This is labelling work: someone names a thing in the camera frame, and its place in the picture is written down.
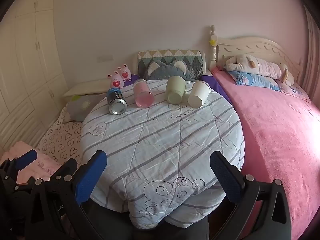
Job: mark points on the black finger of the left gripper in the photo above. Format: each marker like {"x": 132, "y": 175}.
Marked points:
{"x": 64, "y": 175}

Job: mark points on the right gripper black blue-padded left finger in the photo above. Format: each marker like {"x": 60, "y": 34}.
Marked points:
{"x": 88, "y": 219}

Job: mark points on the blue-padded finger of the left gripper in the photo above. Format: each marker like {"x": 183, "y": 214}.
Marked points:
{"x": 11, "y": 168}

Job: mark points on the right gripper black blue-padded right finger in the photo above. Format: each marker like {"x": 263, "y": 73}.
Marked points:
{"x": 266, "y": 200}

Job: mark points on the white paper cup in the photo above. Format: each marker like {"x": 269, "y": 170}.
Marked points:
{"x": 199, "y": 93}

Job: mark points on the pale green cup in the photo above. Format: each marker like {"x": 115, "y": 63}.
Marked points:
{"x": 175, "y": 90}

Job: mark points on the pink folded cloth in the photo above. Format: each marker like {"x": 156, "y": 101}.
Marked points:
{"x": 43, "y": 167}

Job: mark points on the heart print bed sheet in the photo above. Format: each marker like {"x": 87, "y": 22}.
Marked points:
{"x": 62, "y": 140}

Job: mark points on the pink fleece blanket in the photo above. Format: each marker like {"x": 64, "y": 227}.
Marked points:
{"x": 281, "y": 135}

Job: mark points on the grey sun print pillow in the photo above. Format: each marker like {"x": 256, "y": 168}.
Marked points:
{"x": 80, "y": 106}

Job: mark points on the striped light blue quilt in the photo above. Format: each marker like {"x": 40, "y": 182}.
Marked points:
{"x": 158, "y": 157}

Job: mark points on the blue metal can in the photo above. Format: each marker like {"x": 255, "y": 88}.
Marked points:
{"x": 116, "y": 103}

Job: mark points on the cream wardrobe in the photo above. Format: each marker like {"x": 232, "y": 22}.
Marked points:
{"x": 32, "y": 80}

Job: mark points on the cream pillow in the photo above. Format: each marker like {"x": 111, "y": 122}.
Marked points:
{"x": 89, "y": 87}

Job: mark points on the purple sheet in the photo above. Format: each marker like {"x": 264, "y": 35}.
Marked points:
{"x": 206, "y": 78}

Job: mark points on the blue cartoon pillow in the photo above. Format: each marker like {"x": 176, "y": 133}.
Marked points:
{"x": 254, "y": 80}

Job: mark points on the pink glass jar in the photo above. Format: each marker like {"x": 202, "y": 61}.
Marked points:
{"x": 143, "y": 95}

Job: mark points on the white pink plush dog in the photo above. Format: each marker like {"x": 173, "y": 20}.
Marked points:
{"x": 253, "y": 65}

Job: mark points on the diamond patterned quilted cushion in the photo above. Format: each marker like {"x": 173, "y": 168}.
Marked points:
{"x": 195, "y": 60}

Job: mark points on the grey plush animal pillow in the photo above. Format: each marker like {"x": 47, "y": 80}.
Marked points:
{"x": 158, "y": 70}

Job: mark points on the cream wooden headboard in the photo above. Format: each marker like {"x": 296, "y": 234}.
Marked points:
{"x": 222, "y": 49}

